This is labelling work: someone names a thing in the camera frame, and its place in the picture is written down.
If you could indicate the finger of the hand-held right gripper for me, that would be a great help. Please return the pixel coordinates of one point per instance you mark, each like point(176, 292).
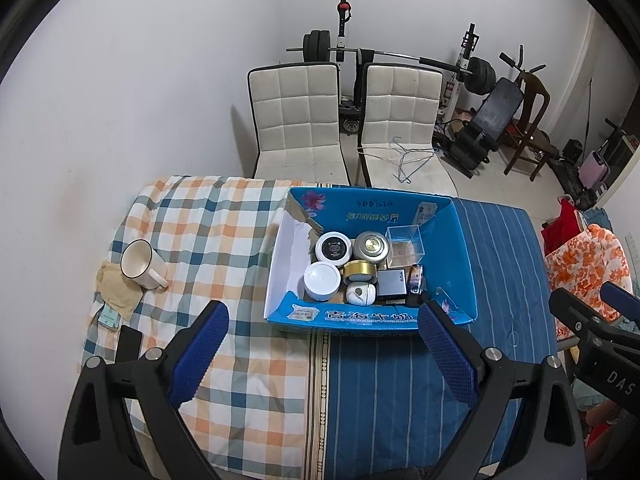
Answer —
point(620, 294)
point(575, 312)

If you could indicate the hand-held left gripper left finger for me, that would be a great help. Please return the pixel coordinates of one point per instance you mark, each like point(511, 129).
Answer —
point(200, 350)

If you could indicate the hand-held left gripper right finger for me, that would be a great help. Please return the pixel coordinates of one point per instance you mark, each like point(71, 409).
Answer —
point(445, 355)

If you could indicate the blue cardboard box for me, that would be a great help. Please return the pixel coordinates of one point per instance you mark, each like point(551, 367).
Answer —
point(450, 240)

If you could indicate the grey round tin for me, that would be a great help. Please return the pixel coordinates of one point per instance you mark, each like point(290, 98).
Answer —
point(370, 255)

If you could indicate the white round jar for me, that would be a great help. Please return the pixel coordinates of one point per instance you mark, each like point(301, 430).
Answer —
point(322, 280)

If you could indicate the white jar with black lid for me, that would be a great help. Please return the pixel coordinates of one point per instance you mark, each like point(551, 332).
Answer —
point(334, 247)

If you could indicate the teal cloth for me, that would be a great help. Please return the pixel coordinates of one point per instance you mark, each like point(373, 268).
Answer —
point(587, 395)

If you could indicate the orange floral cloth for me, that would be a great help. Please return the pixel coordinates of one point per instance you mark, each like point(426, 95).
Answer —
point(585, 265)

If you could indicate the black phone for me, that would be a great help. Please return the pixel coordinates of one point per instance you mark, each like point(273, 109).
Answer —
point(127, 342)

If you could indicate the blue striped blanket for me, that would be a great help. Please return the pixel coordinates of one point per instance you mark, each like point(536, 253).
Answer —
point(500, 270)

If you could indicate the red cloth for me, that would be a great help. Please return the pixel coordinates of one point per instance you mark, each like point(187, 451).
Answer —
point(560, 225)

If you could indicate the silver rectangular box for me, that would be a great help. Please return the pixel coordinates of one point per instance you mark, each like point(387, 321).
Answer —
point(391, 284)

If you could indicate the teal card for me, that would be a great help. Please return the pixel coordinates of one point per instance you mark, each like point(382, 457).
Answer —
point(109, 319)

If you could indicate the beige cloth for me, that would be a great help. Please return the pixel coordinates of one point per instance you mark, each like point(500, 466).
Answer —
point(115, 300)

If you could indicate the small white round case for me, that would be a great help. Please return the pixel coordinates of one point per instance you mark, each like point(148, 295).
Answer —
point(360, 294)

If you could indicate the white mug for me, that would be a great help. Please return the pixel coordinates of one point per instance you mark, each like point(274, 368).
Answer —
point(137, 260)

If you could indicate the plaid blanket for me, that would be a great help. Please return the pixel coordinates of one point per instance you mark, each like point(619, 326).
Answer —
point(210, 240)

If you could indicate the clear plastic box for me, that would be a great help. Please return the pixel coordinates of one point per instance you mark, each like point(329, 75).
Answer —
point(405, 250)

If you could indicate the pink container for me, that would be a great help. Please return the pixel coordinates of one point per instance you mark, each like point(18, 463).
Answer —
point(594, 167)

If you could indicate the wooden chair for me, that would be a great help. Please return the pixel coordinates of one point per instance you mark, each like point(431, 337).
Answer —
point(532, 95)

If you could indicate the black weight bench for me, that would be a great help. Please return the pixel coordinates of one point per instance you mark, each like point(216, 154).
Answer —
point(495, 110)

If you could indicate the white quilted chair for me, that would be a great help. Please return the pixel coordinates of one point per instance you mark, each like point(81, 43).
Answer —
point(400, 105)
point(295, 110)

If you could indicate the barbell with black plates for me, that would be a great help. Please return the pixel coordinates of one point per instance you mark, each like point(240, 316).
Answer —
point(390, 53)

